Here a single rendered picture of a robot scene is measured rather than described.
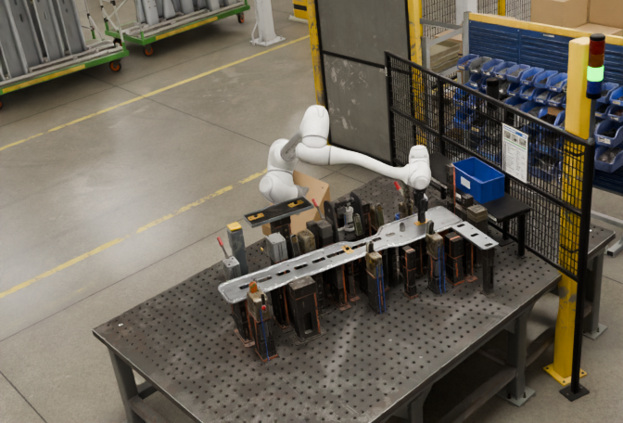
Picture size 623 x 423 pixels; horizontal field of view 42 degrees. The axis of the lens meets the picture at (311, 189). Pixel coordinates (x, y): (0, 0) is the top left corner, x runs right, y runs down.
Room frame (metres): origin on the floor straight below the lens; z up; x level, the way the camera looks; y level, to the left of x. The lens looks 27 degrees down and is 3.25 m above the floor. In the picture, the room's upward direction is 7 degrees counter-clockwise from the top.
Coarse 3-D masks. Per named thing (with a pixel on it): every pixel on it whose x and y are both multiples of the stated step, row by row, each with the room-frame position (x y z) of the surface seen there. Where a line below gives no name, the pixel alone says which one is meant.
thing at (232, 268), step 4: (224, 260) 3.53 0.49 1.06; (228, 260) 3.53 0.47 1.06; (232, 260) 3.52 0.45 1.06; (236, 260) 3.52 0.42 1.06; (224, 264) 3.50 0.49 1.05; (228, 264) 3.49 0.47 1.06; (232, 264) 3.48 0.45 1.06; (236, 264) 3.48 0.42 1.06; (224, 268) 3.51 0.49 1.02; (228, 268) 3.46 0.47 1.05; (232, 268) 3.47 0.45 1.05; (236, 268) 3.48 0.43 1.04; (224, 272) 3.52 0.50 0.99; (228, 272) 3.46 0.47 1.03; (232, 272) 3.46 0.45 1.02; (236, 272) 3.47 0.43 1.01; (240, 272) 3.48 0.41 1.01; (228, 276) 3.47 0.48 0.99; (232, 276) 3.46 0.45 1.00; (236, 276) 3.48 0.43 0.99; (228, 280) 3.49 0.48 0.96; (232, 304) 3.50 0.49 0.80; (232, 308) 3.51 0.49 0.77; (232, 312) 3.52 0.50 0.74; (232, 316) 3.53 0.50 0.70
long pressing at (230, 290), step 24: (408, 216) 3.86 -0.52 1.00; (432, 216) 3.83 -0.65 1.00; (456, 216) 3.81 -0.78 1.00; (360, 240) 3.66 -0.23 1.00; (384, 240) 3.64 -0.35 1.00; (408, 240) 3.62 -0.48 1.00; (288, 264) 3.51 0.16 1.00; (312, 264) 3.48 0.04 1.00; (336, 264) 3.46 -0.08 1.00; (264, 288) 3.32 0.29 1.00
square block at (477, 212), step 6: (468, 210) 3.78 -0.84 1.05; (474, 210) 3.75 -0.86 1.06; (480, 210) 3.74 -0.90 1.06; (486, 210) 3.74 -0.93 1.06; (468, 216) 3.77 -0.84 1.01; (474, 216) 3.73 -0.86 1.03; (480, 216) 3.73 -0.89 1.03; (486, 216) 3.74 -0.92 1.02; (468, 222) 3.78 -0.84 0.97; (474, 222) 3.73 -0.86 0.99; (480, 222) 3.73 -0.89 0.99; (486, 222) 3.75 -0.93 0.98; (480, 228) 3.73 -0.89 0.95; (486, 228) 3.75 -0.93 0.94; (474, 234) 3.74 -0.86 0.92; (486, 234) 3.75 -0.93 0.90; (474, 246) 3.74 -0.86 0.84; (474, 252) 3.74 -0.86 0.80; (480, 252) 3.73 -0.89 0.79; (474, 258) 3.76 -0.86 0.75; (480, 258) 3.73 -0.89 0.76; (474, 264) 3.74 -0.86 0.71; (480, 264) 3.73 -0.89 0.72
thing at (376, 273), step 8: (368, 256) 3.45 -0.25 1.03; (376, 256) 3.43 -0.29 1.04; (368, 264) 3.46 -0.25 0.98; (376, 264) 3.41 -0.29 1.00; (368, 272) 3.46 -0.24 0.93; (376, 272) 3.41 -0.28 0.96; (376, 280) 3.42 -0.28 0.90; (376, 288) 3.42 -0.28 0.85; (376, 296) 3.42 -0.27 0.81; (384, 296) 3.42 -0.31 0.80; (368, 304) 3.50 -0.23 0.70; (376, 304) 3.41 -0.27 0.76; (384, 304) 3.42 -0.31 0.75; (376, 312) 3.41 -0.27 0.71; (384, 312) 3.41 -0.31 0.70
